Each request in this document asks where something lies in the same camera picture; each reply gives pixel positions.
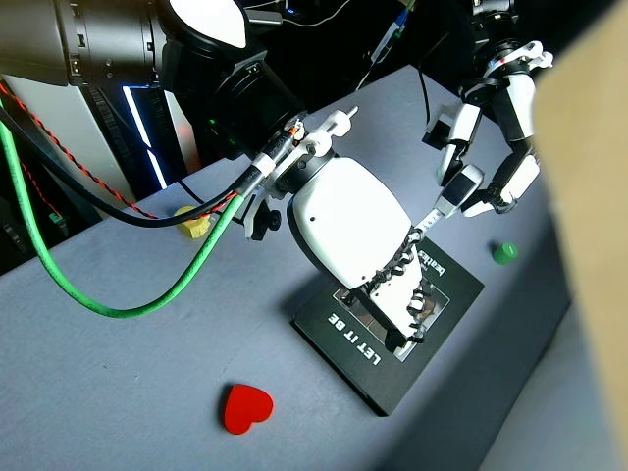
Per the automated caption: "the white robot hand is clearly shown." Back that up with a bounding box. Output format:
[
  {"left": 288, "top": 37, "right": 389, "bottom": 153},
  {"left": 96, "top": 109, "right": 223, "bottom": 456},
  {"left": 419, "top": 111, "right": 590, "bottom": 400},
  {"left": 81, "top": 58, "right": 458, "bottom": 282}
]
[
  {"left": 287, "top": 156, "right": 429, "bottom": 363},
  {"left": 423, "top": 73, "right": 544, "bottom": 220}
]

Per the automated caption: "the white round tape measure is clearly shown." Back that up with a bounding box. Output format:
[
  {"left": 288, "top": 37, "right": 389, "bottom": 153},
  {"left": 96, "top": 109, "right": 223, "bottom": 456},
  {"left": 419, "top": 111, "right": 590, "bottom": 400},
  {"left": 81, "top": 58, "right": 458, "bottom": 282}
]
[{"left": 413, "top": 164, "right": 487, "bottom": 236}]

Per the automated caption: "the black Let It Be album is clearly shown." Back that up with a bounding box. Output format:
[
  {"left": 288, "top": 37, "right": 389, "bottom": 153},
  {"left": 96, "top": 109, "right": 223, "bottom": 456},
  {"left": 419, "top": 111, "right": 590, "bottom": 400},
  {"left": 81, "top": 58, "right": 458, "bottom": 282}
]
[{"left": 291, "top": 235, "right": 486, "bottom": 418}]

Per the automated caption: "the beige blurred panel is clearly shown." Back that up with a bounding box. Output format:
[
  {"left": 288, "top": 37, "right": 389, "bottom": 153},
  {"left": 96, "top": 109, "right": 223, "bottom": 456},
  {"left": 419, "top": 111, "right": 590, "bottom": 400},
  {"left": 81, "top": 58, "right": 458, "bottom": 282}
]
[{"left": 534, "top": 0, "right": 628, "bottom": 471}]

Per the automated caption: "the green cylinder block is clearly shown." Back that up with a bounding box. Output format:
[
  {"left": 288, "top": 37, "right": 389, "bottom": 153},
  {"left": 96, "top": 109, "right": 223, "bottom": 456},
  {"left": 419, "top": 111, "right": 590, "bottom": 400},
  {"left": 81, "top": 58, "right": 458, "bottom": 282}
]
[{"left": 492, "top": 240, "right": 520, "bottom": 265}]

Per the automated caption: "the yellow toy block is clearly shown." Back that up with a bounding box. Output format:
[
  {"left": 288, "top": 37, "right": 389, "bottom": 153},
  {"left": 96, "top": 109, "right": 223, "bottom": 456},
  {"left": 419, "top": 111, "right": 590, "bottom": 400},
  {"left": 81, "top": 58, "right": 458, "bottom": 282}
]
[{"left": 174, "top": 205, "right": 218, "bottom": 240}]

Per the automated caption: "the red heart block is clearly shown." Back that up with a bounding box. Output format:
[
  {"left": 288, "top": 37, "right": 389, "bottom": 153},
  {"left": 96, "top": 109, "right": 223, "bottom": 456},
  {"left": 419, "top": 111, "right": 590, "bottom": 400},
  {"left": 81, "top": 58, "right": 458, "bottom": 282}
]
[{"left": 219, "top": 382, "right": 275, "bottom": 437}]

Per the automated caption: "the grey flat device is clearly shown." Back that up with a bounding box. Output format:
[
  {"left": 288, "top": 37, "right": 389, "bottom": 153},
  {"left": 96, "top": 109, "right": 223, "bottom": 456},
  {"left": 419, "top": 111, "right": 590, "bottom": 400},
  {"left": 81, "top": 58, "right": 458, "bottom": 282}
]
[{"left": 247, "top": 9, "right": 285, "bottom": 26}]

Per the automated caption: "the computer tower case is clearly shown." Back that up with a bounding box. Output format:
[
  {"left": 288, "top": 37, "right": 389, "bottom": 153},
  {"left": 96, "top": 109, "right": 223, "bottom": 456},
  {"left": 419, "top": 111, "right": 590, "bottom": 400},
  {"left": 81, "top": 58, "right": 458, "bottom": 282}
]
[{"left": 9, "top": 73, "right": 197, "bottom": 207}]

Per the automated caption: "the grey table cloth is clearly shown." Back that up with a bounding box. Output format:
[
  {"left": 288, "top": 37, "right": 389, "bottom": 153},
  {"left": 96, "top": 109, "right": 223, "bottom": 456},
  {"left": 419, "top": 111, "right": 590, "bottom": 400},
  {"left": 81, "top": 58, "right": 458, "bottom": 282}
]
[{"left": 0, "top": 63, "right": 575, "bottom": 471}]

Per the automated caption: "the thin black cable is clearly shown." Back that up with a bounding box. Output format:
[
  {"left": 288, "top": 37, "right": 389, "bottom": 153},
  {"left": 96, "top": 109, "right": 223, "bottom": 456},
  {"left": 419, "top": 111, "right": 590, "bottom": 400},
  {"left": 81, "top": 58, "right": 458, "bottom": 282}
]
[
  {"left": 415, "top": 48, "right": 434, "bottom": 136},
  {"left": 178, "top": 179, "right": 207, "bottom": 207}
]

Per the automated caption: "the white cable with blue connector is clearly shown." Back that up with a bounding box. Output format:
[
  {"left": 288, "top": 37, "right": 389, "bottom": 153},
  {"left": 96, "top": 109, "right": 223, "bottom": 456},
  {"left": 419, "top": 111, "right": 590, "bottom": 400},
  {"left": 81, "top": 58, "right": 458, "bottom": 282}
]
[{"left": 371, "top": 0, "right": 418, "bottom": 65}]

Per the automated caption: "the thin white cable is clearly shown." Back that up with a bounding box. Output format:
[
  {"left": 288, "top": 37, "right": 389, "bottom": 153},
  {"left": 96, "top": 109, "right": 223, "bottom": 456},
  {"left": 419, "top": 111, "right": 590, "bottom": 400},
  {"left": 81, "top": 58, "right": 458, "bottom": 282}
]
[{"left": 283, "top": 0, "right": 355, "bottom": 26}]

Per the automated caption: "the thick black cable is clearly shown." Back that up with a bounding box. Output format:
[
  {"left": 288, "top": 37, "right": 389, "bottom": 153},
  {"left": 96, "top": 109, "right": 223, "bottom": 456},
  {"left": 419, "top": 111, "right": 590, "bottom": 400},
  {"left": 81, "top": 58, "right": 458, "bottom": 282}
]
[{"left": 0, "top": 105, "right": 276, "bottom": 230}]

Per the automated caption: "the green cable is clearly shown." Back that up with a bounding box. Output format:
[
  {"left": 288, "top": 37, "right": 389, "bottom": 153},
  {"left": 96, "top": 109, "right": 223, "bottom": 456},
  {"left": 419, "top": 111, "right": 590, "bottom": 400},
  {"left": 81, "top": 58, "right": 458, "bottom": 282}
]
[{"left": 0, "top": 95, "right": 246, "bottom": 320}]

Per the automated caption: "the red black twisted cable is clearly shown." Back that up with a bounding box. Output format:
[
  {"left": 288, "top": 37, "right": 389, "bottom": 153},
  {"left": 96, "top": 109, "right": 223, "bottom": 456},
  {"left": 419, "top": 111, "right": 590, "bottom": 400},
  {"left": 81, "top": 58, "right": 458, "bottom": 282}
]
[{"left": 0, "top": 80, "right": 239, "bottom": 221}]

